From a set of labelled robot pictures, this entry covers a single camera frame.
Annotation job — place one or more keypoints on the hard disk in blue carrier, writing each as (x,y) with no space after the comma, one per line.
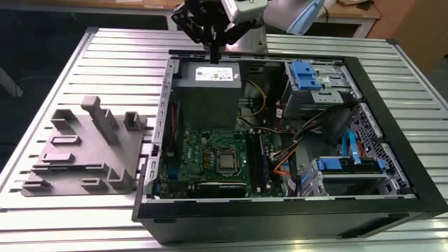
(332,163)

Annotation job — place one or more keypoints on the black RAM slot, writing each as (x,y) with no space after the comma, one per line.
(252,162)

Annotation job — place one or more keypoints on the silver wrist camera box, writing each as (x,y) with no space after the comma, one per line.
(244,10)

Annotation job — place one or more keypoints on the grey power supply unit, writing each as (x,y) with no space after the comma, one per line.
(206,105)

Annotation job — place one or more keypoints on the black PC case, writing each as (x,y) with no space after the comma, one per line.
(280,223)

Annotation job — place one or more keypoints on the blue plastic drive bracket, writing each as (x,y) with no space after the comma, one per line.
(304,73)

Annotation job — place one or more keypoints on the metal disk bay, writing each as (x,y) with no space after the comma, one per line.
(353,176)

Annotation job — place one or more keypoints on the black graphics card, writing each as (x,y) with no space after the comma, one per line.
(220,189)

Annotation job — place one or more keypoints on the grey parts rack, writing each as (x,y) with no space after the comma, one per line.
(94,147)

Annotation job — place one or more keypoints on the black CPU socket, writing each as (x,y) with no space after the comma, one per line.
(226,150)

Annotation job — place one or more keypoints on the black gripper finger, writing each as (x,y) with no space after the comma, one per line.
(188,26)
(232,34)

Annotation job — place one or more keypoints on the green motherboard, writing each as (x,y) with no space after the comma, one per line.
(196,147)

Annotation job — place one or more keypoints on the metal drive cage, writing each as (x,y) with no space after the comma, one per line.
(325,98)

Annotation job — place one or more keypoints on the wooden desk with white frame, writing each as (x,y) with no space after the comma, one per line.
(349,11)

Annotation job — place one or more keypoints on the white chair leg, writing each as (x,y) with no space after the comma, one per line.
(10,84)

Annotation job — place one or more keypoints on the brown wooden cabinet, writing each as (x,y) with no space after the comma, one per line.
(412,26)

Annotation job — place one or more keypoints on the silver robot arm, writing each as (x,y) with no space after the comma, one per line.
(252,39)

